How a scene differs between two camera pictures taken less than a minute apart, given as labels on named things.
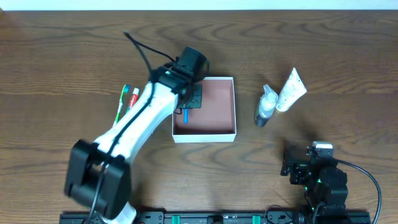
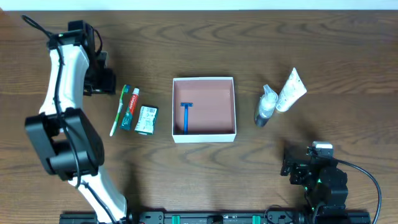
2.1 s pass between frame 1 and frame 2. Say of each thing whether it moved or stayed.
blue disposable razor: moved
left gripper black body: moved
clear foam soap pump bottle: stayed
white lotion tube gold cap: stayed
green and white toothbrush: stayed
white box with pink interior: stayed
